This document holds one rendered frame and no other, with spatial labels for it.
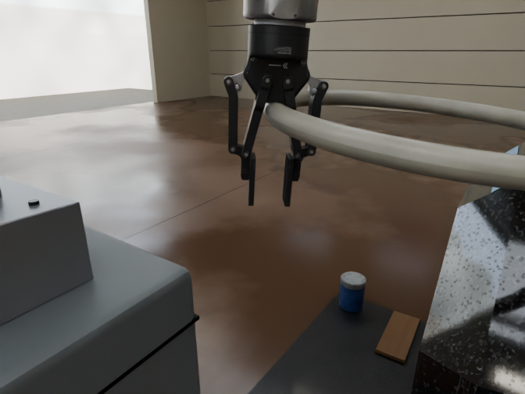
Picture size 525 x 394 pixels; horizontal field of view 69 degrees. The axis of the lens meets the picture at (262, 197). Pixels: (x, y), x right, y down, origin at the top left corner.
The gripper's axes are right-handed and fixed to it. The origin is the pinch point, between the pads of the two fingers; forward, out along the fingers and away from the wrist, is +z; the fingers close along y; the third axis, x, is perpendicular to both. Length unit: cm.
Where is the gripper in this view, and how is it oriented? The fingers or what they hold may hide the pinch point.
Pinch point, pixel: (269, 181)
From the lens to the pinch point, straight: 54.0
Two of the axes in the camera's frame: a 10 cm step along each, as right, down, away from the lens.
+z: -0.5, 9.2, 3.8
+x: -0.7, -3.9, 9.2
